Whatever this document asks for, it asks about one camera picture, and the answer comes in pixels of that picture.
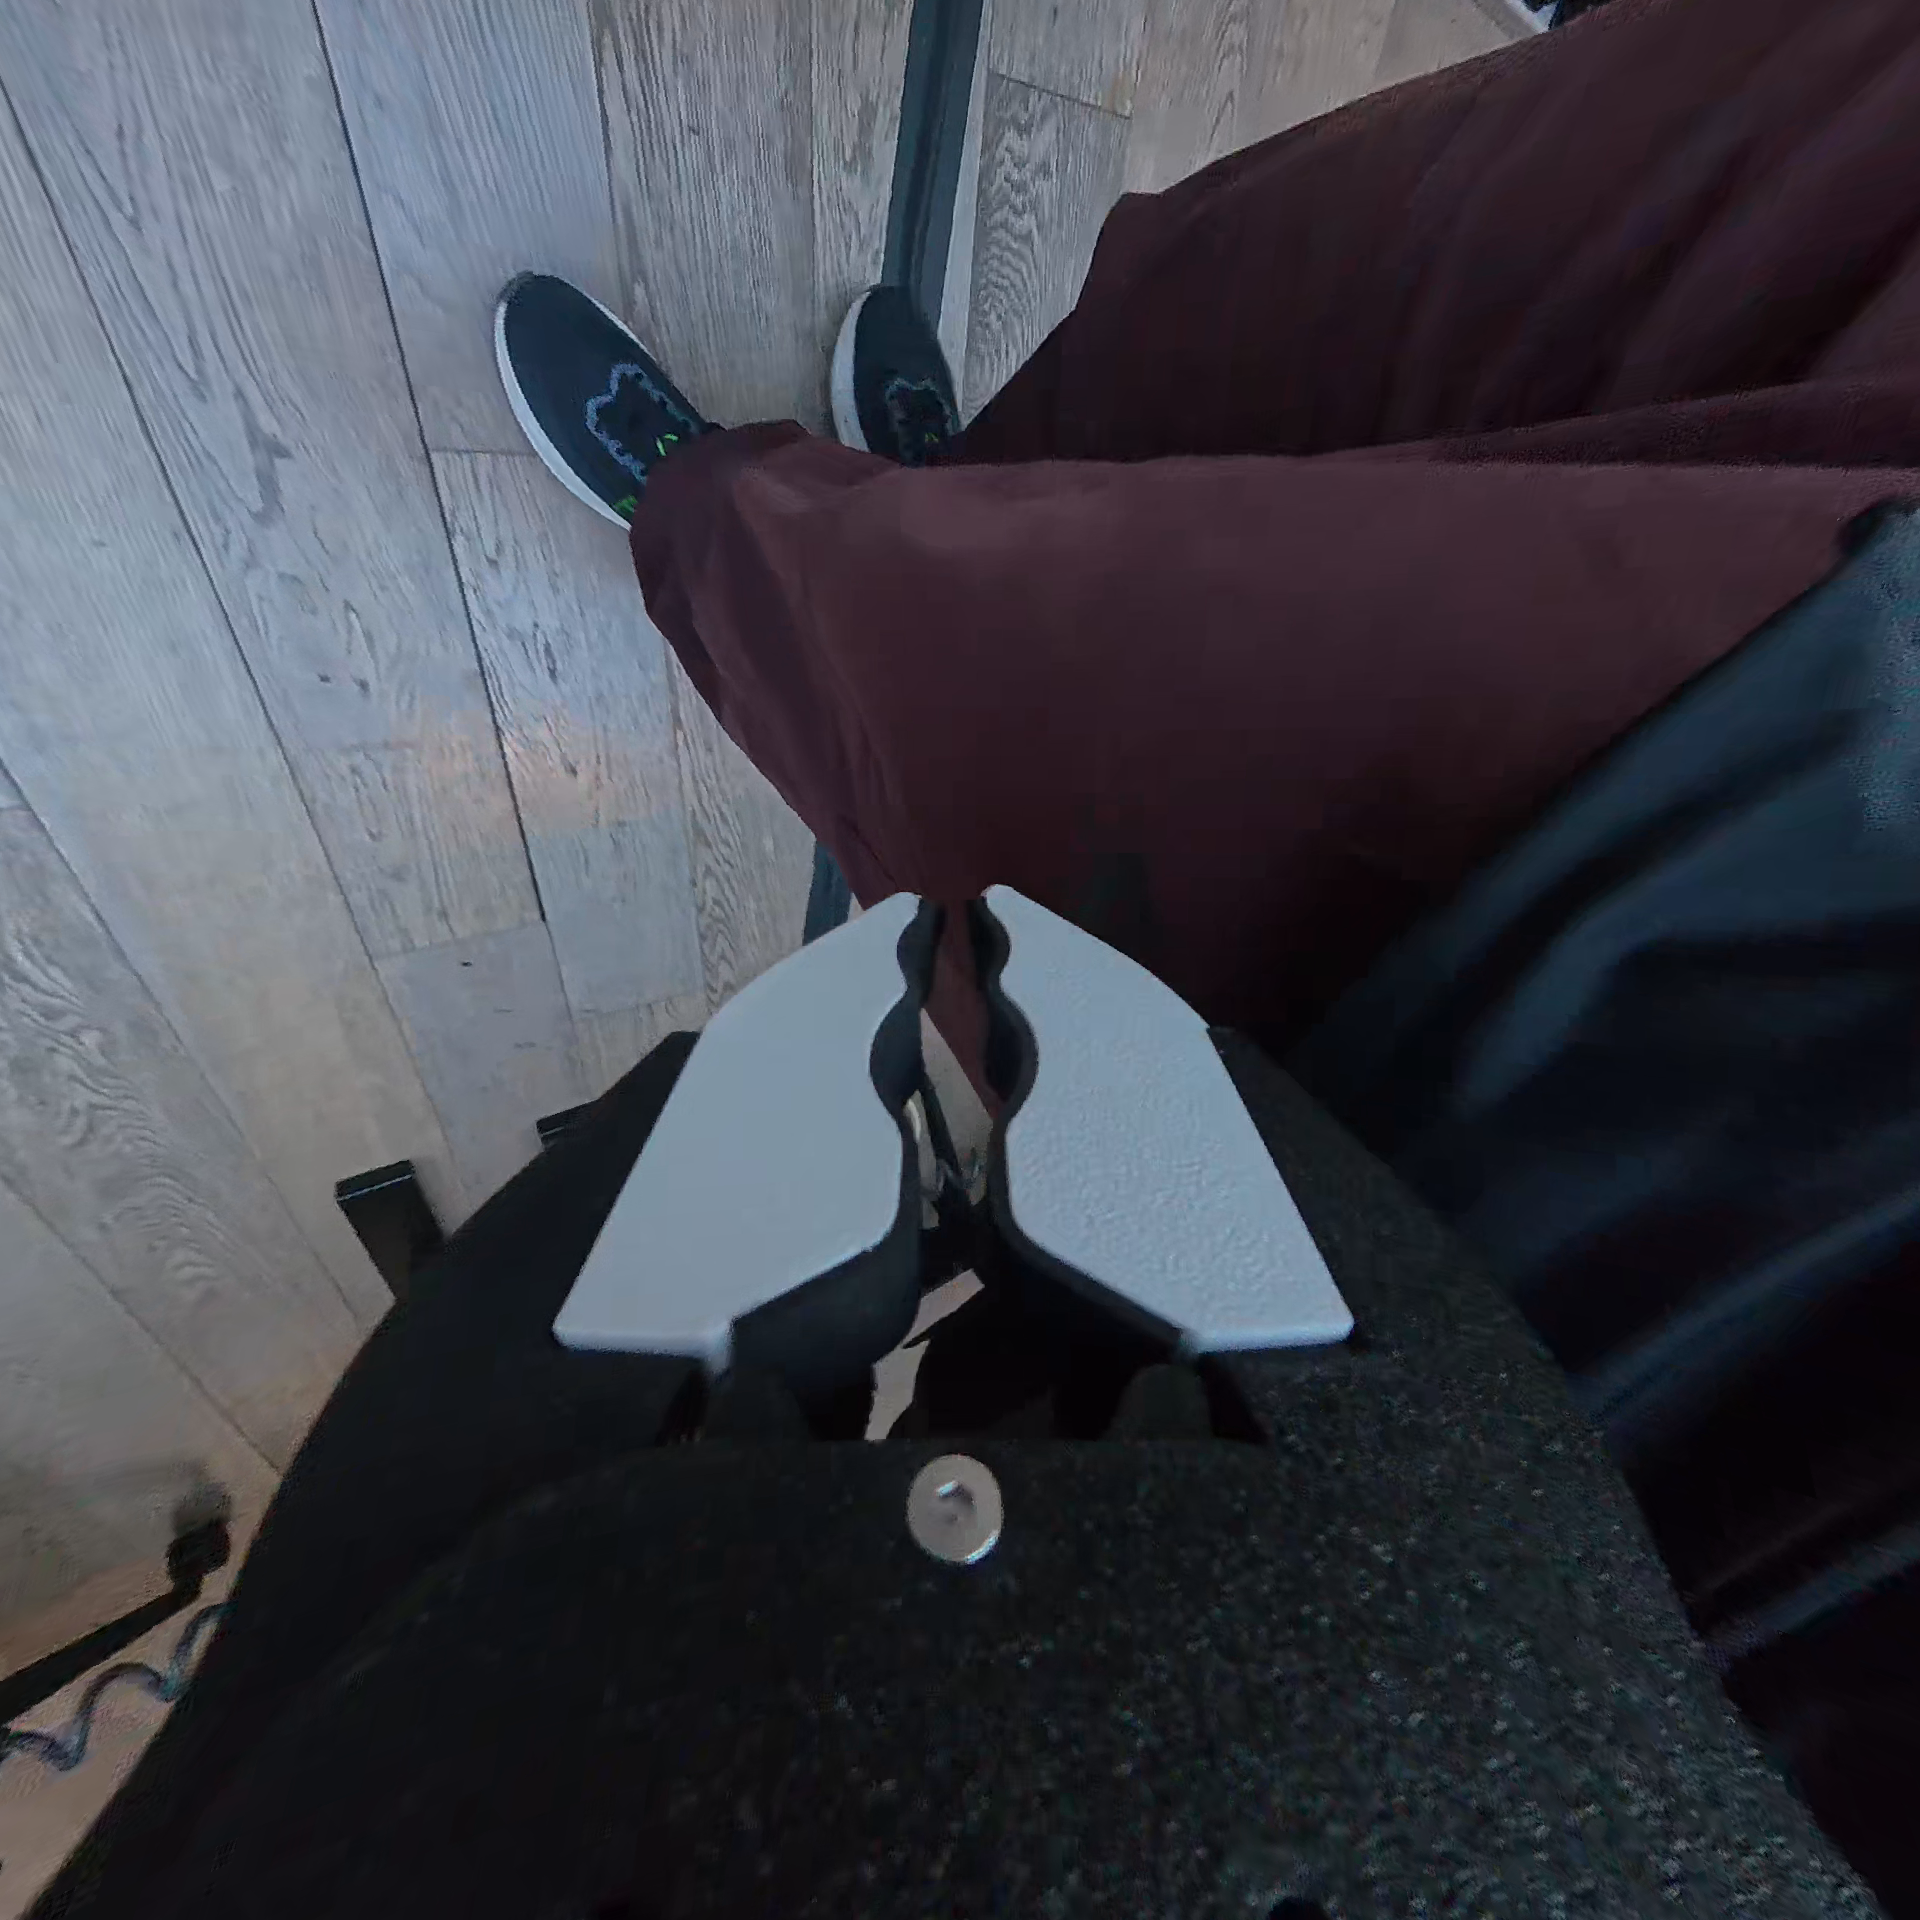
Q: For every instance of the person's maroon pants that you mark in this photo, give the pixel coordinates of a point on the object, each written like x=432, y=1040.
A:
x=1275, y=600

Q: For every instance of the person's black sneaker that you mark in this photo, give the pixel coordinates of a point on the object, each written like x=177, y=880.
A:
x=593, y=389
x=896, y=368

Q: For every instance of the person's black jacket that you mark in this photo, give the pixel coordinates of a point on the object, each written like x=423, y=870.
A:
x=1696, y=976

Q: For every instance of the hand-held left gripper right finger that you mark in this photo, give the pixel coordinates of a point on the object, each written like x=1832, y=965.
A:
x=1153, y=1154

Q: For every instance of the person's left black sneaker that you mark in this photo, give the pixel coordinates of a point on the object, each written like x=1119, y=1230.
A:
x=593, y=389

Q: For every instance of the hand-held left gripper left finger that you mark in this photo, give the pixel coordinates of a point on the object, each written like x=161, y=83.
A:
x=749, y=1171

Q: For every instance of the person's right black sneaker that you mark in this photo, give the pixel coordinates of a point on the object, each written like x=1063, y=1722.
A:
x=896, y=368

